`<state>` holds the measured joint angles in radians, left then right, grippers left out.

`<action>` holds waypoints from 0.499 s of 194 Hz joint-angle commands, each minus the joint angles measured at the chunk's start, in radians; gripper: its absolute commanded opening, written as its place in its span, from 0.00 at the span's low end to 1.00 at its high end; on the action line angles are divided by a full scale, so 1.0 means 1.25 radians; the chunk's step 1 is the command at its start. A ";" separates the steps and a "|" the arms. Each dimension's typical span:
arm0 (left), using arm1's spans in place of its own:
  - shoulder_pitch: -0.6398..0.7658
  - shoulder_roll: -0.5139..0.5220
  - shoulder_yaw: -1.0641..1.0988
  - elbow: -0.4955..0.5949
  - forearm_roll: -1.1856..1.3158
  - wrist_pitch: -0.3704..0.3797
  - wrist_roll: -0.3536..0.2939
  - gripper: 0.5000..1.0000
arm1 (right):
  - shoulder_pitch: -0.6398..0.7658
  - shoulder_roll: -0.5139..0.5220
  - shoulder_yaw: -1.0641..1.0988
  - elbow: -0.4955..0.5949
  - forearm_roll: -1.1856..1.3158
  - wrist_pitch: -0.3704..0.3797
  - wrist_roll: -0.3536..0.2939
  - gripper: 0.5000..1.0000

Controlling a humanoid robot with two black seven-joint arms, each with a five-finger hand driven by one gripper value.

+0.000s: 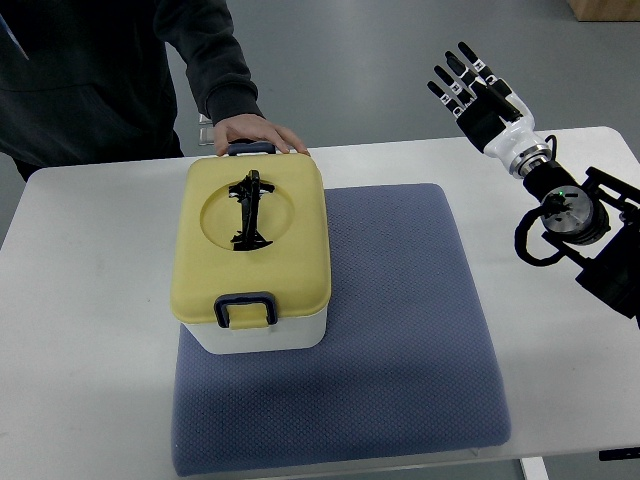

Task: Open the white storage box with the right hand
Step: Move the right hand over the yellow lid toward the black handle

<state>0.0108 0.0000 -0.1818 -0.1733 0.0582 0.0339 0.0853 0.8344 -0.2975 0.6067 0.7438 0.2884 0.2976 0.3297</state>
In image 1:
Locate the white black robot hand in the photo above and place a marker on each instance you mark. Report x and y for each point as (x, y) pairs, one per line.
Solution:
(489, 113)

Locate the person's bare hand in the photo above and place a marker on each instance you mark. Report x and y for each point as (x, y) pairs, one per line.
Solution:
(255, 128)

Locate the yellow storage box lid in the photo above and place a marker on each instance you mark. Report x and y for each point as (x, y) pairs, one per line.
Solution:
(252, 228)

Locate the dark sleeved person forearm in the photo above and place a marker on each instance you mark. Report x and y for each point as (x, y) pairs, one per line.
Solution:
(202, 32)

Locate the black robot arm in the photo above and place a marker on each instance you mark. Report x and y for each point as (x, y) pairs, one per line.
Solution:
(572, 214)

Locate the cardboard box corner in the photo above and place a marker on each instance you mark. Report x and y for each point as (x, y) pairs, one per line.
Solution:
(605, 10)

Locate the white storage box base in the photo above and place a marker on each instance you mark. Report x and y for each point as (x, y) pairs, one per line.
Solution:
(249, 331)

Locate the person's dark hoodie torso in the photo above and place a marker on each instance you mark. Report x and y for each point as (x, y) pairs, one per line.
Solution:
(85, 82)

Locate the blue grey cushion mat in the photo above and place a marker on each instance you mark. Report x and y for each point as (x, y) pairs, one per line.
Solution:
(406, 366)

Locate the white table leg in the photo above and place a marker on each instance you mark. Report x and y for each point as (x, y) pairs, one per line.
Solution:
(534, 468)

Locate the black table bracket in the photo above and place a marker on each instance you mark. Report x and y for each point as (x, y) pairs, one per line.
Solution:
(619, 454)

